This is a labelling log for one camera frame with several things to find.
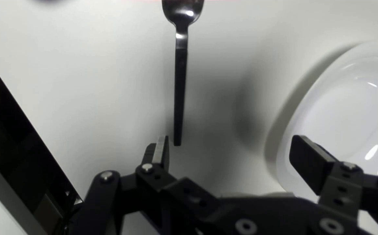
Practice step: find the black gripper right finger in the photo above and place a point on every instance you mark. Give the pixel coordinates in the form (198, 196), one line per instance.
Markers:
(310, 161)

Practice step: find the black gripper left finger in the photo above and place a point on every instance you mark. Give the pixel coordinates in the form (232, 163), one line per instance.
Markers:
(157, 153)

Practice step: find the black-handled teaspoon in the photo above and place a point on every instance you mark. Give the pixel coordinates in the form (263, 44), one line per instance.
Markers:
(181, 14)

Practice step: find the white ceramic plate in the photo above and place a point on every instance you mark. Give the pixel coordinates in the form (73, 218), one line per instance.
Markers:
(339, 111)

